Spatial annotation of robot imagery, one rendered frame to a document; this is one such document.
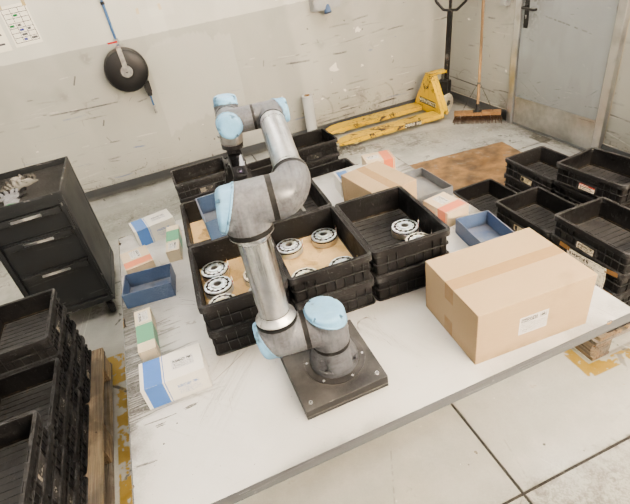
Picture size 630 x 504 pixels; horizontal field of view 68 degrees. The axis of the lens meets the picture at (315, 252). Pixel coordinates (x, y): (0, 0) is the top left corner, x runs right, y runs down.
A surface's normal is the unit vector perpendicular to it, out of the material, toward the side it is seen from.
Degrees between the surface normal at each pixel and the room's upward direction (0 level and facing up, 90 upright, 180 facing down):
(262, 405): 0
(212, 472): 0
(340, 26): 90
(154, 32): 90
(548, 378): 0
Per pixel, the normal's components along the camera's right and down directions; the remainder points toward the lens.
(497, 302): -0.14, -0.82
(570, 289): 0.30, 0.50
